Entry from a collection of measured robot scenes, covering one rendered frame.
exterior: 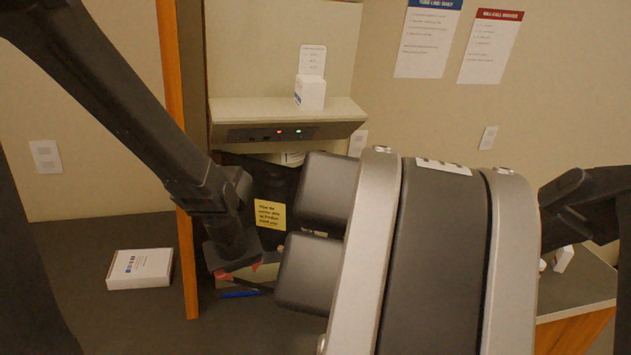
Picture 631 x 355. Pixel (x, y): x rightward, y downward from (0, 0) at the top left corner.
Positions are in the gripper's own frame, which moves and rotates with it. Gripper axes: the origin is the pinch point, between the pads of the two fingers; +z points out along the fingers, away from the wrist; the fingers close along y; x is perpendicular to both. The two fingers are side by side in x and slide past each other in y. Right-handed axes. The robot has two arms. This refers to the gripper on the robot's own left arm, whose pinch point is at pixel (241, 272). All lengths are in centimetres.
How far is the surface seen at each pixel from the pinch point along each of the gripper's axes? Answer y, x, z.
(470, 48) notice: -101, -61, 7
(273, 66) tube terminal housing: -19.2, -28.7, -25.6
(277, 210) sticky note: -11.4, -12.7, 1.1
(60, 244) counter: 51, -48, 27
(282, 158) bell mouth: -17.1, -25.8, -2.0
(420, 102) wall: -81, -59, 24
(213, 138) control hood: -2.8, -21.9, -17.0
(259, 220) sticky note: -7.0, -14.7, 4.6
